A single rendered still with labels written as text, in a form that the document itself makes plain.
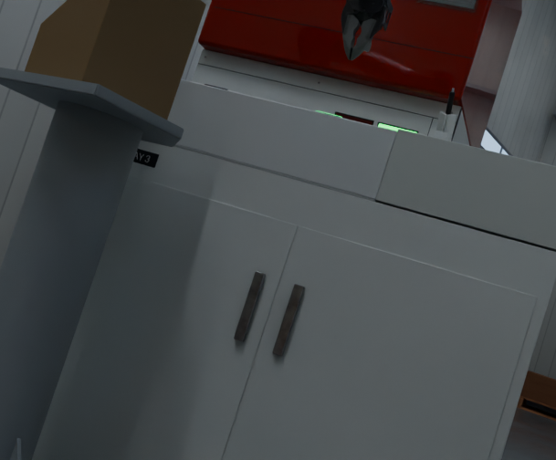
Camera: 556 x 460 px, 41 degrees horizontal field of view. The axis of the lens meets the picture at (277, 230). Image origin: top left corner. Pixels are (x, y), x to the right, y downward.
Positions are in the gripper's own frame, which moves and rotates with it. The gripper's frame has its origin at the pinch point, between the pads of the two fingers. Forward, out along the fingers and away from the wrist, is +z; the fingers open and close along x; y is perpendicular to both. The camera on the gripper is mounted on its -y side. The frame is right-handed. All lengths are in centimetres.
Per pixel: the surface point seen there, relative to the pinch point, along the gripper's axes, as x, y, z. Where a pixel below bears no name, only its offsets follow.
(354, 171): -9.6, -3.9, 24.2
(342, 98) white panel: 18, 58, -6
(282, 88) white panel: 36, 58, -5
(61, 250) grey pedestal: 28, -32, 56
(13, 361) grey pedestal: 29, -33, 76
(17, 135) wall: 229, 189, 20
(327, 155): -3.3, -3.9, 22.7
